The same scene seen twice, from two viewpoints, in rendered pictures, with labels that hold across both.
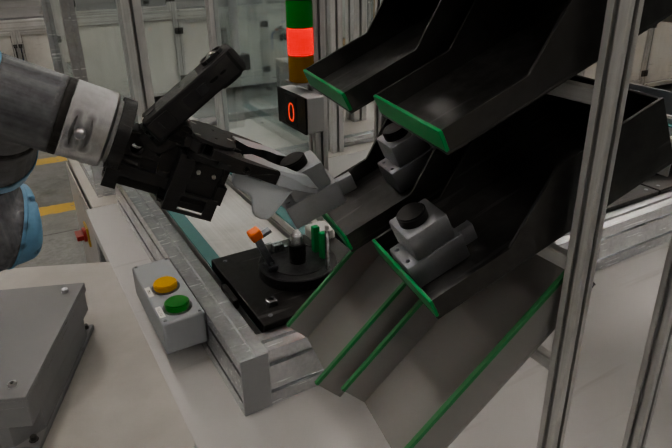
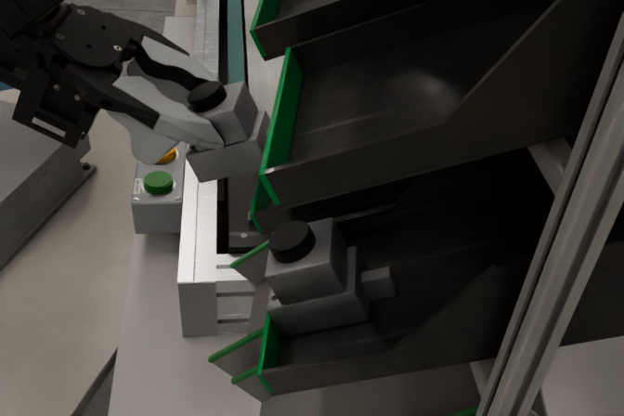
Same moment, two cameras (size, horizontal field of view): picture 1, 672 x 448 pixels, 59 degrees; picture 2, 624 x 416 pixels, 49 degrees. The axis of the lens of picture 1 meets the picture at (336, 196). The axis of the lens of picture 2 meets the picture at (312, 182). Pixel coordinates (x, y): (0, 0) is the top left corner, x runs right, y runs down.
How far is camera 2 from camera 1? 31 cm
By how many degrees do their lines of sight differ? 24
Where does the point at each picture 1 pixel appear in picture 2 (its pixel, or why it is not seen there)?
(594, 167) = (532, 303)
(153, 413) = (97, 294)
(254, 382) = (195, 307)
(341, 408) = not seen: hidden behind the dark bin
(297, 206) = (199, 156)
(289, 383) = (243, 318)
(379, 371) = not seen: hidden behind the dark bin
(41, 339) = (11, 176)
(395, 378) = (298, 395)
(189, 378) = (153, 266)
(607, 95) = (571, 206)
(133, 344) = (123, 203)
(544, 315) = not seen: outside the picture
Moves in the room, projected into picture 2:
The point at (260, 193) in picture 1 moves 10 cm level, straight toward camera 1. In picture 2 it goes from (139, 132) to (67, 214)
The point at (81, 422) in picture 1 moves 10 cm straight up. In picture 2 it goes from (29, 276) to (14, 222)
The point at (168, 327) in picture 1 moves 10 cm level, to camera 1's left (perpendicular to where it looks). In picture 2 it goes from (137, 207) to (77, 185)
